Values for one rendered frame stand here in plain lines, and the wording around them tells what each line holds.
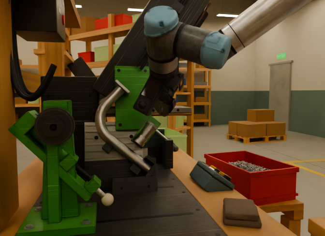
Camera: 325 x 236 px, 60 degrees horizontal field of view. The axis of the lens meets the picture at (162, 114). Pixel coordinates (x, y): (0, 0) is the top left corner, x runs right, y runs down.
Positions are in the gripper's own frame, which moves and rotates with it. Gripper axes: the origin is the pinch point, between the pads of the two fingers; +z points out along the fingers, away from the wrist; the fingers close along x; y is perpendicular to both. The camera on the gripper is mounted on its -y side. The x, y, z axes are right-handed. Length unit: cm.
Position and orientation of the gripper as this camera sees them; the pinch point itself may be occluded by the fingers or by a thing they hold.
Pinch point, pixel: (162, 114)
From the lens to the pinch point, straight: 87.9
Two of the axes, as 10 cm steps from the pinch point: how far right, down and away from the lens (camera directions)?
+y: 5.3, -7.1, 4.7
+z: 0.4, 5.7, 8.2
